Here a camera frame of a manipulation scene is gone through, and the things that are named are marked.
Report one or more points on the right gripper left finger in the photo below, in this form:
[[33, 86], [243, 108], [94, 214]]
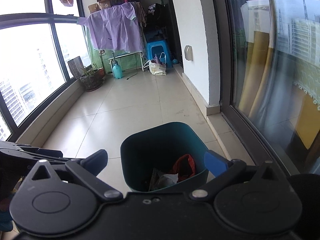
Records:
[[96, 162]]

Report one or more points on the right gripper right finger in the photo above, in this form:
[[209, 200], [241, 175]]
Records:
[[215, 163]]

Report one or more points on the red plastic bag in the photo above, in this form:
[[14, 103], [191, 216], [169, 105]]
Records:
[[184, 168]]

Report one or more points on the dark teal trash bin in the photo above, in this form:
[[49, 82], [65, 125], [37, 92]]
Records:
[[147, 155]]

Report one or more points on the dark plant pot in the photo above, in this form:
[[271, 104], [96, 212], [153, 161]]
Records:
[[92, 79]]

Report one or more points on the teal spray bottle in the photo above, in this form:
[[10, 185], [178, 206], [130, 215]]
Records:
[[117, 70]]

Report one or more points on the white tote bag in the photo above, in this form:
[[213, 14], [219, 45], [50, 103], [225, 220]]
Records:
[[157, 65]]

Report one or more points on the white drying rack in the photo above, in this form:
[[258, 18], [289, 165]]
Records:
[[128, 61]]

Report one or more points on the blue plastic stool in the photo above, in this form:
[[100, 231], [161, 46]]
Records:
[[161, 50]]

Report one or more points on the purple shirt on rack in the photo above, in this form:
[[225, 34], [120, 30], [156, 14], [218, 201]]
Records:
[[115, 28]]

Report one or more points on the sliding glass door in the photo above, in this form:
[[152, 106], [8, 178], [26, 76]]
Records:
[[269, 58]]

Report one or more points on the black hanging clothes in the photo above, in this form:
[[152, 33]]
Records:
[[158, 21]]

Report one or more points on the cardboard box on shelf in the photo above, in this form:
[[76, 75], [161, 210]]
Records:
[[94, 8]]

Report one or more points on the wall socket cover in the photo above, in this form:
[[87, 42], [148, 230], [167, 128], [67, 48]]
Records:
[[188, 53]]

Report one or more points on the balcony window frame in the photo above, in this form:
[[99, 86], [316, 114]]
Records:
[[38, 38]]

